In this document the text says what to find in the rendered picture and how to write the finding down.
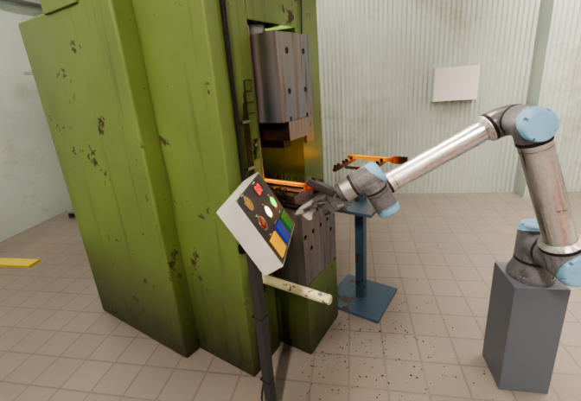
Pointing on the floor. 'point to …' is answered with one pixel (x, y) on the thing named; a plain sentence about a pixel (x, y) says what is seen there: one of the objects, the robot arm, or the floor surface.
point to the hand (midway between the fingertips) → (296, 211)
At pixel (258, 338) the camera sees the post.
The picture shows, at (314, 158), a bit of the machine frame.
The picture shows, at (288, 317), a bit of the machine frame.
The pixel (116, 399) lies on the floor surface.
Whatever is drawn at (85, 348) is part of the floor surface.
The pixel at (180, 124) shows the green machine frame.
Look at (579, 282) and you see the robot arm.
